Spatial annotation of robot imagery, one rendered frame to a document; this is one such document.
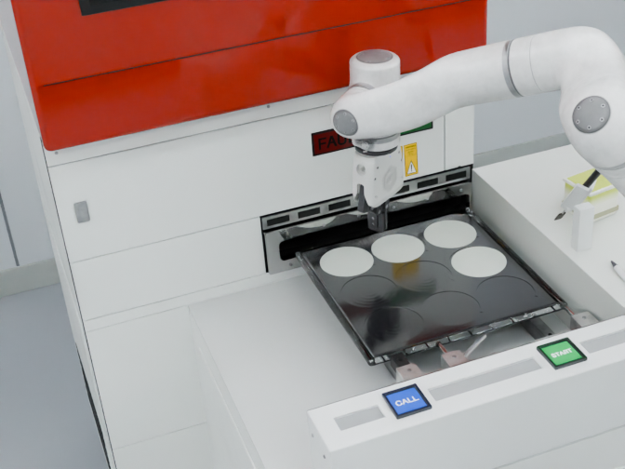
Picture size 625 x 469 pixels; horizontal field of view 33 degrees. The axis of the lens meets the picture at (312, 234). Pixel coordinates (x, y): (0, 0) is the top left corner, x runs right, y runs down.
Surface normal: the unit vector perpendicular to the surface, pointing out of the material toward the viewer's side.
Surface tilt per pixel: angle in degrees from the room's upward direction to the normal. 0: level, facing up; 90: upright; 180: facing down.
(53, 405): 0
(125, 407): 90
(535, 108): 90
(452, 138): 90
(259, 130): 90
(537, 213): 0
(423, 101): 78
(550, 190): 0
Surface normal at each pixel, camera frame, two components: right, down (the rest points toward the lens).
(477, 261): -0.08, -0.84
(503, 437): 0.35, 0.48
